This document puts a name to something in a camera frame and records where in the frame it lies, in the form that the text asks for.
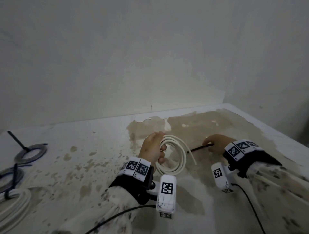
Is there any person's left hand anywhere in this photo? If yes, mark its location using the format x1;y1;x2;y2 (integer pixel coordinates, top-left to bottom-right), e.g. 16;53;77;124
138;131;167;167

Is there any person's right hand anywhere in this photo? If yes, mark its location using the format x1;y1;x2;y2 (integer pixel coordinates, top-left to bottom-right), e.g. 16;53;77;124
202;134;237;155

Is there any bundle of black cable ties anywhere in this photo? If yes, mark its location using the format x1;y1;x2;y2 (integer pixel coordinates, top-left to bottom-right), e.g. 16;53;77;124
187;143;214;153

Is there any thin clear cable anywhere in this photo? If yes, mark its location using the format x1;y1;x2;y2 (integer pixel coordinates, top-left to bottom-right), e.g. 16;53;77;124
154;135;197;176

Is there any clear blue-striped cable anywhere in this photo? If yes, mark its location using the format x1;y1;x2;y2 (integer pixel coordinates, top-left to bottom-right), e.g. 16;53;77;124
14;143;48;165
0;165;32;193

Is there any white cable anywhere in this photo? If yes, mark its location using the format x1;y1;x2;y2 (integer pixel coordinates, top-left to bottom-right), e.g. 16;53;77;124
0;188;32;234

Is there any person's right forearm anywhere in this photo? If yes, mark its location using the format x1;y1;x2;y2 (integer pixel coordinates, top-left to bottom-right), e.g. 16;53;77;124
246;161;309;234

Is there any person's left forearm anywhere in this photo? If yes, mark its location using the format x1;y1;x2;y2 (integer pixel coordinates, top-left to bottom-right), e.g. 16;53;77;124
52;185;155;234

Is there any black right wristband with markers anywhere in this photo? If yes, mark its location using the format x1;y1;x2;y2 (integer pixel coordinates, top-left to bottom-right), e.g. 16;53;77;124
222;139;282;179

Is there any black wristband with markers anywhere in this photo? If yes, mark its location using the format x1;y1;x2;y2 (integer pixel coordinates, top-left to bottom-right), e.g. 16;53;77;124
108;157;155;205
222;139;282;179

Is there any black left wristband with markers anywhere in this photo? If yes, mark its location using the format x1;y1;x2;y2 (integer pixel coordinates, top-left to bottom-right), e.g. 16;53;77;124
108;157;155;205

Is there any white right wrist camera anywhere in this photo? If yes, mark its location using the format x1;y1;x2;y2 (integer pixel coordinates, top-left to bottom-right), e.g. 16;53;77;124
211;162;238;194

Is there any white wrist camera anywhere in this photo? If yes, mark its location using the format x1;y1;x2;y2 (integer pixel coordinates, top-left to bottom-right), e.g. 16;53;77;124
155;175;177;220
211;162;238;194

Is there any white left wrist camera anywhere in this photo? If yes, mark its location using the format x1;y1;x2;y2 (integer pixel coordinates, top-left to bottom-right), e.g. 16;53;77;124
155;175;177;220

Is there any black right camera lead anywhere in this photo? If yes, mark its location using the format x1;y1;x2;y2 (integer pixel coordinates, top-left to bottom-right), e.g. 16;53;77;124
231;183;266;234

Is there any black camera lead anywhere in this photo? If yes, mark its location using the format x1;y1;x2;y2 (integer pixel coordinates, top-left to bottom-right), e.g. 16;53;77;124
231;183;266;234
84;205;157;234

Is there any black left camera lead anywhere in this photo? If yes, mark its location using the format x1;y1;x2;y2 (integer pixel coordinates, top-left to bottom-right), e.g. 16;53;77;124
84;205;157;234

